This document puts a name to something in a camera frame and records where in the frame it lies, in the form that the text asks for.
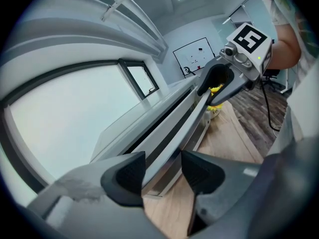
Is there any black cable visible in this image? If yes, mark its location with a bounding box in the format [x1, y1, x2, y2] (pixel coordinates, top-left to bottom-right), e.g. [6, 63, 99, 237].
[260, 80, 281, 132]

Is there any grey toaster oven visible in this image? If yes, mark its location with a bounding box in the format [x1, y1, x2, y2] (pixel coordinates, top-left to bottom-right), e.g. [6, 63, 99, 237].
[89, 77, 212, 198]

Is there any person's right forearm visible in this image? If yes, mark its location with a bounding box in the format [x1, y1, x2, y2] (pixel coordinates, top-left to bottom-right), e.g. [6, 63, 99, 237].
[268, 23, 302, 71]

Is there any whiteboard on black stand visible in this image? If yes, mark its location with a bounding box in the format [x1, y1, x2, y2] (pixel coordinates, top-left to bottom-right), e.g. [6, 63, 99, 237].
[172, 37, 215, 79]

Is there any black-framed window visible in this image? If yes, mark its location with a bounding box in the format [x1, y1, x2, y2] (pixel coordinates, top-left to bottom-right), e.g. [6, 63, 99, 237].
[117, 58, 160, 101]

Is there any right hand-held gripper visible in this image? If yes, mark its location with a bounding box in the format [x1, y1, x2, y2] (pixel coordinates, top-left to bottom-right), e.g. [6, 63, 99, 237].
[196, 22, 273, 106]

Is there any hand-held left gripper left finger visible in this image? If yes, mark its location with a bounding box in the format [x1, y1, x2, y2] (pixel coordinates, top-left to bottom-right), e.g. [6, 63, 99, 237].
[26, 151, 147, 221]

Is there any black office chair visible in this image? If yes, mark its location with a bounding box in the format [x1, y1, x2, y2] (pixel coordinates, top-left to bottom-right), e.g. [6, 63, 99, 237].
[261, 68, 281, 92]

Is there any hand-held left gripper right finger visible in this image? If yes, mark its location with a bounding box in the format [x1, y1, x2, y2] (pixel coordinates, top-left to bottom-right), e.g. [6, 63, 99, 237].
[181, 150, 262, 236]

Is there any yellow sunflower bouquet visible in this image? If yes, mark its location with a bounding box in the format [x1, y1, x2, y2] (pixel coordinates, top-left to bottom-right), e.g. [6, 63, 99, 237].
[208, 83, 225, 112]

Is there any white shirt with green flowers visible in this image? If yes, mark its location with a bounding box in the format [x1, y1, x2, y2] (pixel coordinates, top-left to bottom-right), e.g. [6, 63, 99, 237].
[253, 0, 319, 144]

